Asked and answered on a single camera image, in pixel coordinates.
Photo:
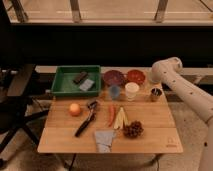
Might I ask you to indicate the red bowl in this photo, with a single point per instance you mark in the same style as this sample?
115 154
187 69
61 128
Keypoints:
136 76

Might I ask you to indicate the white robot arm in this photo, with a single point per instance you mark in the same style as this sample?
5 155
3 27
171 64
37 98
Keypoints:
167 71

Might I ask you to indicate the purple bowl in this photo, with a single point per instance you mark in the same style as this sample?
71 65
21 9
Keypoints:
113 77

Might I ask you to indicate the blue cup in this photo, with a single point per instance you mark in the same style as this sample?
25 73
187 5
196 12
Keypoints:
114 92

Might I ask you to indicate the grey sponge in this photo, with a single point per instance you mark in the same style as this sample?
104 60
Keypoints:
86 85

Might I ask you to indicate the green plastic tray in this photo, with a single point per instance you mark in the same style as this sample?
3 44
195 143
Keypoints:
63 84

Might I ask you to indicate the orange carrot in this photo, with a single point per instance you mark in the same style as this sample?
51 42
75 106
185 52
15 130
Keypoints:
111 115

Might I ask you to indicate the white cup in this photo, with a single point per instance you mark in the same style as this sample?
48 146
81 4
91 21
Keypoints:
131 90

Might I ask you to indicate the dark brown bar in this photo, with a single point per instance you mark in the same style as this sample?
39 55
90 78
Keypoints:
80 77

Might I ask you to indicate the black peeler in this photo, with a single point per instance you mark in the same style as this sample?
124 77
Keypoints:
92 107

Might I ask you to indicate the orange apple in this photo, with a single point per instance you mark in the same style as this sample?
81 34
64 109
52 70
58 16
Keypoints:
74 109

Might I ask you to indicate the small metal cup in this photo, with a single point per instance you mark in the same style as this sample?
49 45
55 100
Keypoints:
155 94

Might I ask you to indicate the grey folded cloth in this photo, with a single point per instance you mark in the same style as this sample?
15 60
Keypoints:
104 139

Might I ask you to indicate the brown pine cone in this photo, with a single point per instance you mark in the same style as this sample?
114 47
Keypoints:
133 130

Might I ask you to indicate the black office chair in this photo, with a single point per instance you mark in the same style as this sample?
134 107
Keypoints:
13 108

